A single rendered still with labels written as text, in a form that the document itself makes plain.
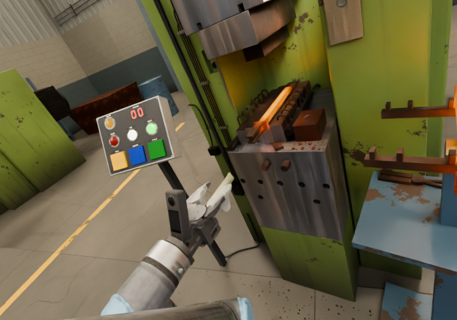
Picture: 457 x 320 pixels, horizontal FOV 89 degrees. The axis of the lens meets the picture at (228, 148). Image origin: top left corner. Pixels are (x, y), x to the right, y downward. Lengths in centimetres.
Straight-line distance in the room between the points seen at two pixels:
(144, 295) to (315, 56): 112
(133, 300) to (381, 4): 90
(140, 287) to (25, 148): 493
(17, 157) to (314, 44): 492
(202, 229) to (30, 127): 498
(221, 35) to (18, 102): 485
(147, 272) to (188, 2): 75
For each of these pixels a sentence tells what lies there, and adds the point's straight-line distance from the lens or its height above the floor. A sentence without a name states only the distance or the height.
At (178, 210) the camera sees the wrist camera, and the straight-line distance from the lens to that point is 54.
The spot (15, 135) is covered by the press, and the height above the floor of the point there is 103.
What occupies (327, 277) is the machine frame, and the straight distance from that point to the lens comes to 138.
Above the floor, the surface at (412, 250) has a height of 77.
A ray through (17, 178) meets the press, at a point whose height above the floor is 41.
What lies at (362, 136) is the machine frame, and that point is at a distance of 99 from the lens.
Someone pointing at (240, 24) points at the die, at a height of 134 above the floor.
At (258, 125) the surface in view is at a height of 101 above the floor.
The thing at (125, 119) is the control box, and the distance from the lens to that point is 116.
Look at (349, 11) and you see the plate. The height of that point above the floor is 126.
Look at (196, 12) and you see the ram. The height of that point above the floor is 142.
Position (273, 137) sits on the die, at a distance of 89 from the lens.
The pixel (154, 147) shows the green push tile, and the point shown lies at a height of 102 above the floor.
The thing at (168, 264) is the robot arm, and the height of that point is 100.
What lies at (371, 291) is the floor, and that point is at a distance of 154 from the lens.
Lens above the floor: 136
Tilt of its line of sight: 27 degrees down
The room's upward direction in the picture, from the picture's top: 23 degrees counter-clockwise
